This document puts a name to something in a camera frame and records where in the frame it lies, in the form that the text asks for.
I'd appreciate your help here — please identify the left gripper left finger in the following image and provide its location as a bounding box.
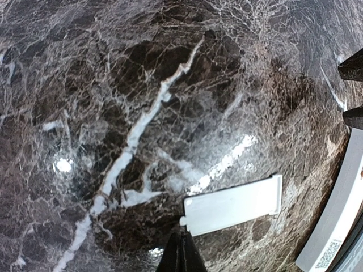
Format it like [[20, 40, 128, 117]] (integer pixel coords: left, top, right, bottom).
[[156, 232, 183, 272]]

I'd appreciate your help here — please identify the white battery cover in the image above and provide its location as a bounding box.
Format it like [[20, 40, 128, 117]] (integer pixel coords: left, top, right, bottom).
[[179, 174, 283, 236]]

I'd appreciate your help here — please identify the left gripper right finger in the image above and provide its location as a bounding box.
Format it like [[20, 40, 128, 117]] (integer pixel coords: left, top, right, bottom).
[[183, 231, 207, 272]]

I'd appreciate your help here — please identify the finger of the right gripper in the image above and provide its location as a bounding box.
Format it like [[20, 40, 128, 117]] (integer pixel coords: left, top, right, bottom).
[[338, 49, 363, 82], [343, 107, 363, 129]]

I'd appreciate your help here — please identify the white remote control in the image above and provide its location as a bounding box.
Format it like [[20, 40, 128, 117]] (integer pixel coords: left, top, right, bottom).
[[296, 128, 362, 272]]

